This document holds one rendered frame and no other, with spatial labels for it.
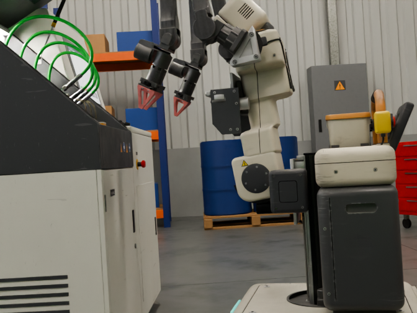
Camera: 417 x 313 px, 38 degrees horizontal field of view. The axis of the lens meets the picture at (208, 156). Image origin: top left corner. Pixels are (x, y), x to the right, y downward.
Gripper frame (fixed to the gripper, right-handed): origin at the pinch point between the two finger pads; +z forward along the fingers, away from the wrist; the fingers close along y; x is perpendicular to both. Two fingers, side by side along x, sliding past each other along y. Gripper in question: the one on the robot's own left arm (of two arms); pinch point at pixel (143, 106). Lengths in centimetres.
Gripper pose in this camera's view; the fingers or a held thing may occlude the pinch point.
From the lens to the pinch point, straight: 212.8
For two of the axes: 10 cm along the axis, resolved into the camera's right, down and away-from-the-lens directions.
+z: -3.9, 9.2, 0.9
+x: 9.0, 4.0, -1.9
